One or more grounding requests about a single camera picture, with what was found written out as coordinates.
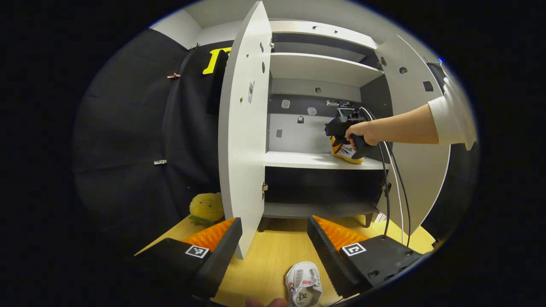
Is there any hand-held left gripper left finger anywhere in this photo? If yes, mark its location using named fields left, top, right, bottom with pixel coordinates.
left=134, top=217, right=243, bottom=299

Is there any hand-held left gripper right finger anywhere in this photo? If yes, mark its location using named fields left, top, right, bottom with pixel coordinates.
left=307, top=215, right=424, bottom=299

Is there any white canvas shoe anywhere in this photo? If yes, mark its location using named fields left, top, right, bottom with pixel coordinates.
left=330, top=136, right=366, bottom=165
left=285, top=261, right=323, bottom=307

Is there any white shoe cabinet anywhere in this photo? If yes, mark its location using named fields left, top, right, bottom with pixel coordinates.
left=258, top=19, right=391, bottom=233

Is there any white shoe cabinet door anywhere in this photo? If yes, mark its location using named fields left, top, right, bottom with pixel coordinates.
left=218, top=0, right=273, bottom=260
left=375, top=34, right=450, bottom=235

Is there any yellow plush toy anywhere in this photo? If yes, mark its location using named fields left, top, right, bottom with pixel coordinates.
left=189, top=192, right=225, bottom=227

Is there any black backdrop cloth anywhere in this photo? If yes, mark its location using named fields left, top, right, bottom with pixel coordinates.
left=420, top=60, right=479, bottom=244
left=73, top=29, right=233, bottom=256

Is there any white cable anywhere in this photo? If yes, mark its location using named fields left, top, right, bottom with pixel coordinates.
left=382, top=142, right=404, bottom=245

